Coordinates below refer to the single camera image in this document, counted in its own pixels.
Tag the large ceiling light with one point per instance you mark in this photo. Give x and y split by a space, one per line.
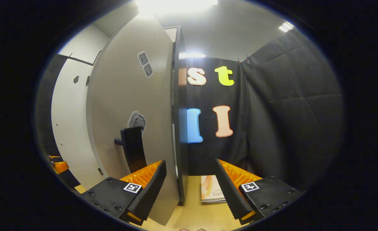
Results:
176 6

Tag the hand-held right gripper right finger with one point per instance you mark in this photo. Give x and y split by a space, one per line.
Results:
230 192

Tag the small ceiling light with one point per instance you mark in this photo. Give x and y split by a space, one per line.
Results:
286 26

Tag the black backdrop cloth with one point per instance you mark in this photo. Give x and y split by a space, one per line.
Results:
288 112

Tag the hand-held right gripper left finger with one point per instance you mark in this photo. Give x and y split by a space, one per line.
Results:
148 195

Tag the ceiling light behind cabinet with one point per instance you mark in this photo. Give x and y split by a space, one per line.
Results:
192 55

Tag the metal door hinge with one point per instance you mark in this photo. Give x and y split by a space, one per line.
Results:
87 80
100 171

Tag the grey cabinet door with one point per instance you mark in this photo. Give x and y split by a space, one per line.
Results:
121 96
70 122

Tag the grey cabinet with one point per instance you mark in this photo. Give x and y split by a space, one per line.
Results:
180 128

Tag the beige book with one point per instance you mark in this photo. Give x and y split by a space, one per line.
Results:
209 189

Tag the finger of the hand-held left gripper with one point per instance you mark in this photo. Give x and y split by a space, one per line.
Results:
61 166

